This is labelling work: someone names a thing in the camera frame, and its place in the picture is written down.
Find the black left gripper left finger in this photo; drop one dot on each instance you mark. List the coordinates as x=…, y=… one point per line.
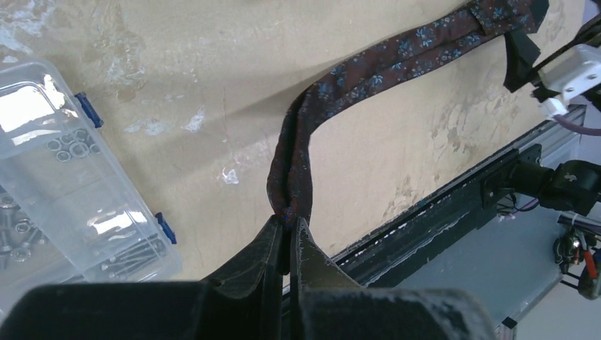
x=257, y=267

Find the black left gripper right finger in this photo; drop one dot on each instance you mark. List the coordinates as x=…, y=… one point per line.
x=314, y=275

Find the maroon blue floral tie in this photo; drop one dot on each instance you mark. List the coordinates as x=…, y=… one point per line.
x=393, y=61

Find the aluminium frame rail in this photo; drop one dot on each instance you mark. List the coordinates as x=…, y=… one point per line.
x=512, y=262

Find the clear plastic screw box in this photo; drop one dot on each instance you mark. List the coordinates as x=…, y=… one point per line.
x=69, y=213

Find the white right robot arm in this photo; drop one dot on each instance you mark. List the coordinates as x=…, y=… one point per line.
x=572, y=186

